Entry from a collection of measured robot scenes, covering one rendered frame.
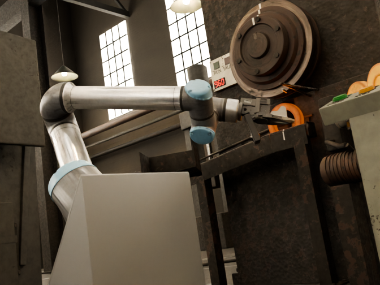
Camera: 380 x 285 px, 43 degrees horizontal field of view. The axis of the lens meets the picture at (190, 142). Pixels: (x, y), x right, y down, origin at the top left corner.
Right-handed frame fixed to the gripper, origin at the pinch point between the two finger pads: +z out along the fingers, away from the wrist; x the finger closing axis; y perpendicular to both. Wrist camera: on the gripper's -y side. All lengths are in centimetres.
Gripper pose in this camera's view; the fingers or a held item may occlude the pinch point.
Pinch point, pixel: (290, 122)
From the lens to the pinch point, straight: 185.3
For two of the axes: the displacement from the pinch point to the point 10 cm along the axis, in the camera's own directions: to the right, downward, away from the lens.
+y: 1.5, -9.5, 2.6
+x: 1.3, 2.8, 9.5
